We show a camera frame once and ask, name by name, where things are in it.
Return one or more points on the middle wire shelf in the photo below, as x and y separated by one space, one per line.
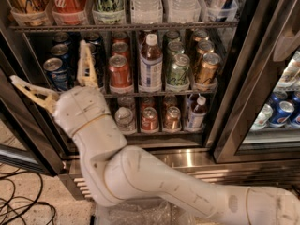
160 93

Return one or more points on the front green can middle shelf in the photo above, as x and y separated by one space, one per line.
178 70

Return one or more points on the brown tea bottle middle shelf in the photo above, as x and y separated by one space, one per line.
151 57

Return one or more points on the tea bottle bottom shelf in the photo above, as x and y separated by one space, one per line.
196 113

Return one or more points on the top wire shelf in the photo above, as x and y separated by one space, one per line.
120 27

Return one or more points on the gold can bottom shelf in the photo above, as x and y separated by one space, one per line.
172 118

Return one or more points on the clear bottle bottom shelf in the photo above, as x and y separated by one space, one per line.
125 120

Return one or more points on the steel fridge base grille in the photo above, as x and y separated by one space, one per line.
197 163

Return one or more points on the right fridge glass door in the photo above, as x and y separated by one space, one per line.
273 77

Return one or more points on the red can bottom shelf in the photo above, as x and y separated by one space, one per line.
149 119

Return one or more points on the front gold can middle shelf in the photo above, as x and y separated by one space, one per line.
208 68

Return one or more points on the wire shelf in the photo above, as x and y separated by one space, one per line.
160 93
120 27

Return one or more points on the blue pepsi can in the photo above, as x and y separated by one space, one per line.
98 70
57 72

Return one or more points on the blue pepsi can right fridge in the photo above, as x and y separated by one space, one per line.
280 114

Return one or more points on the front red can middle shelf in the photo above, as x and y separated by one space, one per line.
120 74

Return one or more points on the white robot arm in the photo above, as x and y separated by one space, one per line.
116 172

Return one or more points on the red cola can top shelf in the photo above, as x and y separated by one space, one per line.
68 12

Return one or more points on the clear plastic bin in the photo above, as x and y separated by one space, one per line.
150 211

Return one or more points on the blue red bull can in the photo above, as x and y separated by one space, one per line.
218 10

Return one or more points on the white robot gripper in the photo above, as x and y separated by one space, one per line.
82 107

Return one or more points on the gold can shelf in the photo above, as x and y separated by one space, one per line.
31 9
208 68
172 118

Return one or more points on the front blue pepsi can left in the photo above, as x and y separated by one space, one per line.
57 72

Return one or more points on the gold can top shelf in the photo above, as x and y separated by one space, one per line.
31 9

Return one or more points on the front blue pepsi can right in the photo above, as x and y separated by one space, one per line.
98 70

